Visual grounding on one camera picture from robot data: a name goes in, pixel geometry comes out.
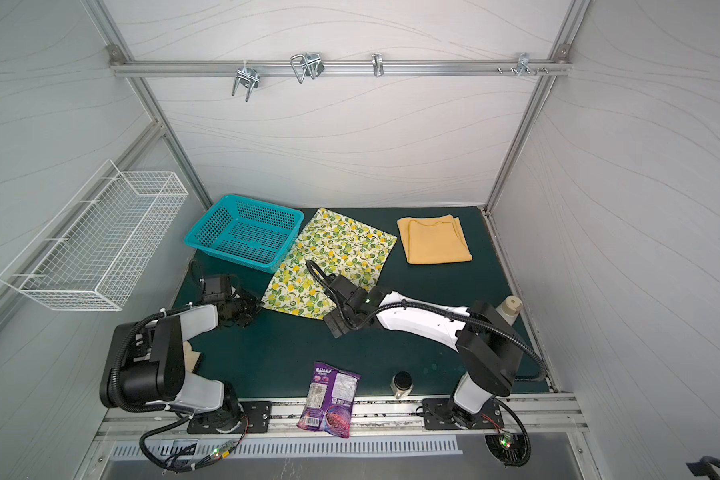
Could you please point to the metal u-bolt clamp middle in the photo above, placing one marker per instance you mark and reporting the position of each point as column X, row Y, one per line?
column 307, row 65

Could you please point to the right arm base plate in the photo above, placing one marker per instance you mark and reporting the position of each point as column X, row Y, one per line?
column 442, row 414

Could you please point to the purple snack bag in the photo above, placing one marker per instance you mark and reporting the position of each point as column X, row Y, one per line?
column 330, row 401

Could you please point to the metal corner bracket bolts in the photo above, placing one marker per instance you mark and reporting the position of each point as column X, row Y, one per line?
column 523, row 68

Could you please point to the aluminium cross bar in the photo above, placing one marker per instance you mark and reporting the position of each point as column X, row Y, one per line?
column 333, row 68

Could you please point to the green floral skirt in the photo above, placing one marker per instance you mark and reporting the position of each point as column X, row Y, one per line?
column 338, row 245

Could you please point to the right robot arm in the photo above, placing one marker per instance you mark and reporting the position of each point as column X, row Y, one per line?
column 492, row 353

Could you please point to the small black-lidded jar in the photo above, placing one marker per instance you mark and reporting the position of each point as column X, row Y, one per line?
column 401, row 384

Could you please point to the metal u-bolt clamp left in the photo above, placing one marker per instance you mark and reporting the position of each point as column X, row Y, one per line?
column 247, row 80

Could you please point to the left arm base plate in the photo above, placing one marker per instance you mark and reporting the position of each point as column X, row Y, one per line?
column 255, row 417

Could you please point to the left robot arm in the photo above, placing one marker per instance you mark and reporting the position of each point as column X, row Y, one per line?
column 147, row 370

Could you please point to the metal clamp right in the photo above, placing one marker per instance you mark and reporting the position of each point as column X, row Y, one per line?
column 377, row 65

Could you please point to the yellow skirt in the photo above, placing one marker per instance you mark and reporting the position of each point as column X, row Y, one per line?
column 432, row 241

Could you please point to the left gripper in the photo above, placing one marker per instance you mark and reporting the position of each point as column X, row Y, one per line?
column 255, row 305

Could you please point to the teal plastic basket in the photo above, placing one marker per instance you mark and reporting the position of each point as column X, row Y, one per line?
column 247, row 232

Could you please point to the beige work glove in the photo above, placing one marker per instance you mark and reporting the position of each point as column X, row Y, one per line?
column 192, row 358

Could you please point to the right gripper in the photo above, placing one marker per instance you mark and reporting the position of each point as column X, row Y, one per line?
column 339, row 308

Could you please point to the white wire basket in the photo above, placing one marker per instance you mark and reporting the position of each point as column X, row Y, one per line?
column 92, row 253

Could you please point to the metal u-bolt clamp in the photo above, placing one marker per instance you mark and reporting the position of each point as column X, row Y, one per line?
column 247, row 80
column 307, row 65

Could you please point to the small white bottle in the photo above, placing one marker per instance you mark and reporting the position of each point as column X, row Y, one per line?
column 510, row 309

